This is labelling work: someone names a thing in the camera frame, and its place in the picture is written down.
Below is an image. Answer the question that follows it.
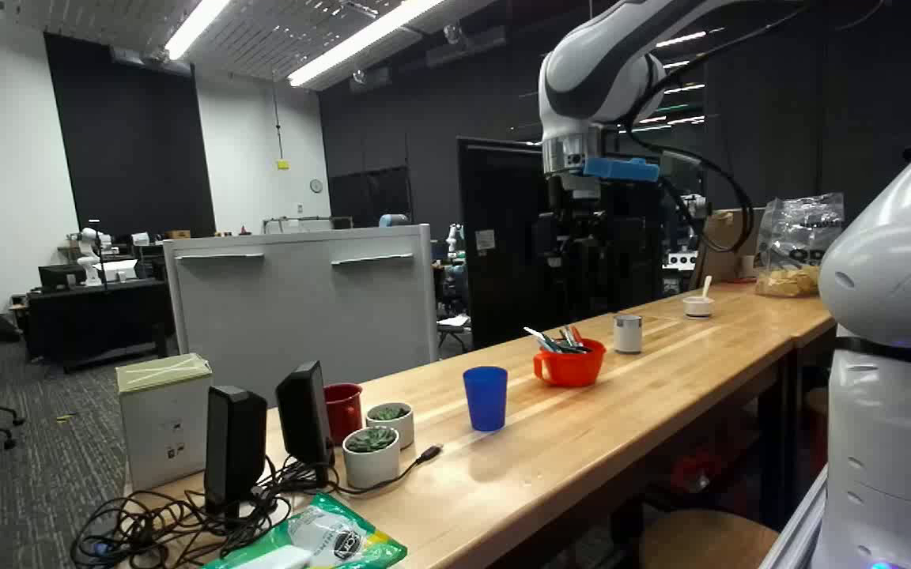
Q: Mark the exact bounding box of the blue plastic cup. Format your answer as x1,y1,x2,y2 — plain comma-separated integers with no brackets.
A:
461,364,511,433

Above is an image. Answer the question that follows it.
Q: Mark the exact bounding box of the small white plant pot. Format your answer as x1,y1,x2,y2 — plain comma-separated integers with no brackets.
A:
365,399,418,454
340,425,406,492

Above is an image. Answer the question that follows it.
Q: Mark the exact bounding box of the round wooden stool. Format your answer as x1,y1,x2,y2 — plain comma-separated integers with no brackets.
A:
638,508,782,569

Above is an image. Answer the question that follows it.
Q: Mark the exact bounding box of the black desktop speaker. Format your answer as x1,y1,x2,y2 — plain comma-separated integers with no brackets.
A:
273,358,334,473
202,382,269,519

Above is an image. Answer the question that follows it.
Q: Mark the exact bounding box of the brown cardboard box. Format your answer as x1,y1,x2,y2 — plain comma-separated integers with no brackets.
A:
703,205,764,286

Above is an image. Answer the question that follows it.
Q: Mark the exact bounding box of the bundle of coloured markers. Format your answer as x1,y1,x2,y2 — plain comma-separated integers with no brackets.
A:
523,323,589,358

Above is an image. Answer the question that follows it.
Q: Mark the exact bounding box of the long ceiling light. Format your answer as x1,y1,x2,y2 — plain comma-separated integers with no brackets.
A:
163,0,234,63
284,0,447,92

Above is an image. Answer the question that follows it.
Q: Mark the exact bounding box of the tall black cabinet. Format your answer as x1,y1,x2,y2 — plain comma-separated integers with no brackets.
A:
455,137,671,351

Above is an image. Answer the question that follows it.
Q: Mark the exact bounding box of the tangle of black cables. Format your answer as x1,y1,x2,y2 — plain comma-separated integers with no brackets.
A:
69,476,290,569

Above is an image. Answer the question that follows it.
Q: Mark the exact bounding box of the orange bowl with handle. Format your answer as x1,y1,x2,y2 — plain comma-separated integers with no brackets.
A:
533,339,610,389

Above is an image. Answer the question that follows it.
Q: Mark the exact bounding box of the black desk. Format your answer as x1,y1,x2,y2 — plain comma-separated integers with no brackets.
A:
24,274,179,373

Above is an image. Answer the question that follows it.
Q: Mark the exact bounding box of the white cup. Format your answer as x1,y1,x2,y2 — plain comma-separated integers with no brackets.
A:
610,312,646,358

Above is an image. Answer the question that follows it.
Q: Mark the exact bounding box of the white box with pale lid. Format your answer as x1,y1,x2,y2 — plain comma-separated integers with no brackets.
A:
115,351,214,492

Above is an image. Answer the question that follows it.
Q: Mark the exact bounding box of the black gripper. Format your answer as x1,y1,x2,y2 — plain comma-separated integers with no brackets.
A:
545,170,608,218

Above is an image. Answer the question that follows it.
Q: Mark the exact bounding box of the black cable with plug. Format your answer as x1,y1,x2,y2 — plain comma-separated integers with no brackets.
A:
398,443,447,479

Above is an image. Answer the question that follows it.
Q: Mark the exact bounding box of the clear plastic bag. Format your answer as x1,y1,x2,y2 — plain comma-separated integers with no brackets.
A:
754,189,848,299

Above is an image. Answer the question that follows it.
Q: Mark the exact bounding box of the red cup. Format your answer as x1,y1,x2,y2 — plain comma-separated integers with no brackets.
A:
323,382,365,446

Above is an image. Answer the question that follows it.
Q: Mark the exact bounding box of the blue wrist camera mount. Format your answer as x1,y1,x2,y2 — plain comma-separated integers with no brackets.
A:
578,154,664,185

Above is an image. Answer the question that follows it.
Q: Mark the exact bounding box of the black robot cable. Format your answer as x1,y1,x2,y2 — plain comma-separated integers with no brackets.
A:
663,146,761,257

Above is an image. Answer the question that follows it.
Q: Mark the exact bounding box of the green wipes package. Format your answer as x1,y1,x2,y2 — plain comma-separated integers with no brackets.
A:
200,489,413,569

